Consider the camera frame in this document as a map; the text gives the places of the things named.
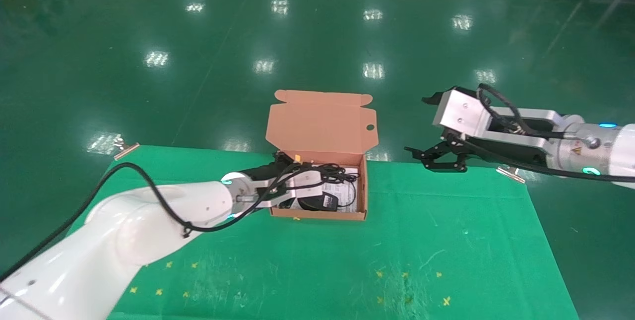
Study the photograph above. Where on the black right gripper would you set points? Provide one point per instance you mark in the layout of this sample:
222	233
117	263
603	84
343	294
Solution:
506	151

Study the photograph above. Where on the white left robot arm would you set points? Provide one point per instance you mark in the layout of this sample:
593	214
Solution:
124	240

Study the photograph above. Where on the silver binder clip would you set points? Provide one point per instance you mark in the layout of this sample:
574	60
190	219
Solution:
511	173
127	150

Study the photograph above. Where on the white printed instruction sheet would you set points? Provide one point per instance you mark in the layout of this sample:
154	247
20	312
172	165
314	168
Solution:
346	190

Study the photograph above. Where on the brown cardboard mailer box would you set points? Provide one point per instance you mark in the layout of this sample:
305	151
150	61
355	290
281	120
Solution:
322	126

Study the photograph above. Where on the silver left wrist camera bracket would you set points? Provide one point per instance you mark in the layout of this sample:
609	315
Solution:
305	186

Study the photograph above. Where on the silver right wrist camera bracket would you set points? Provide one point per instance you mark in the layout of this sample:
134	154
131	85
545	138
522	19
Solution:
461	114

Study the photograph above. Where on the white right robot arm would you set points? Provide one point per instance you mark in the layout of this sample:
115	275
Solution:
600	154

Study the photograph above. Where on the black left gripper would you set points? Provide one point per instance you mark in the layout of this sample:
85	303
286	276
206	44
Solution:
263	173

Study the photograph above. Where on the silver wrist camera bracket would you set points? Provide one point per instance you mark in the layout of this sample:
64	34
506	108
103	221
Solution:
305	186
461	114

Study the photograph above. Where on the green table cloth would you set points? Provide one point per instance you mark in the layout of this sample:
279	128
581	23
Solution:
397	240

